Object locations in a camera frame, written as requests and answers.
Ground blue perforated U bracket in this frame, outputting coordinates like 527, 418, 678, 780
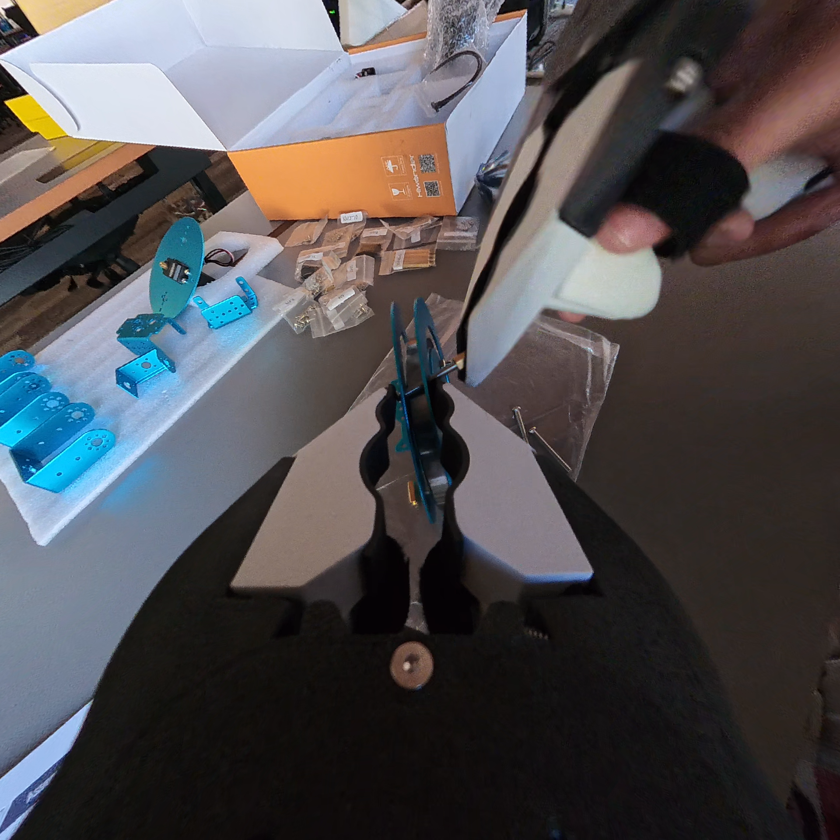
193, 277, 258, 330

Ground bubble wrap bundle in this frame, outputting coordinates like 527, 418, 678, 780
425, 0, 506, 63

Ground clear plastic bag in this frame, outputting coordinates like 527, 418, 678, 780
354, 295, 621, 483

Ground long wooden table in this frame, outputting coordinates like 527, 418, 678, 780
0, 141, 211, 303

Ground dark bag of parts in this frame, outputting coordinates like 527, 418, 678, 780
476, 154, 513, 198

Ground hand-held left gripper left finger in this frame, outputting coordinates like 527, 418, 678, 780
230, 387, 411, 634

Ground dark teal bracket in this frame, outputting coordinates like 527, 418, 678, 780
117, 314, 188, 358

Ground person's right hand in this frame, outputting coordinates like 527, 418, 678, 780
558, 0, 840, 322

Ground small blue bracket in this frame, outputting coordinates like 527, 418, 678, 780
115, 348, 177, 398

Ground white foam sheet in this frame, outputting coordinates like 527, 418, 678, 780
0, 272, 290, 547

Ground black cable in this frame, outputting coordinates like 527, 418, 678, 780
430, 49, 485, 111

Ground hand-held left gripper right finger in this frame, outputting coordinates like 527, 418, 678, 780
420, 384, 595, 634

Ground orange cardboard box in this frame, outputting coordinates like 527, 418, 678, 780
0, 0, 529, 221

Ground white assembly guide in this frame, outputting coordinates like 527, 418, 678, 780
0, 702, 93, 840

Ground yellow plastic bins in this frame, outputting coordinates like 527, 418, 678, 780
7, 95, 119, 165

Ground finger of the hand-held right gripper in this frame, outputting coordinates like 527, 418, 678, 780
456, 121, 551, 385
462, 56, 652, 388

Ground white foam block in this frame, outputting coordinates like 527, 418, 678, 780
197, 231, 284, 273

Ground pile of small hardware bags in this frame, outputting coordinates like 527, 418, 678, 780
282, 210, 480, 339

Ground grey desk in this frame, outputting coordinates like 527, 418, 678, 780
0, 85, 840, 802

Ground teal round plate with servo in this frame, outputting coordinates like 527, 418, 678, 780
149, 218, 204, 322

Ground blue round rotating base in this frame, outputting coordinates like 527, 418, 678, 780
387, 298, 460, 526

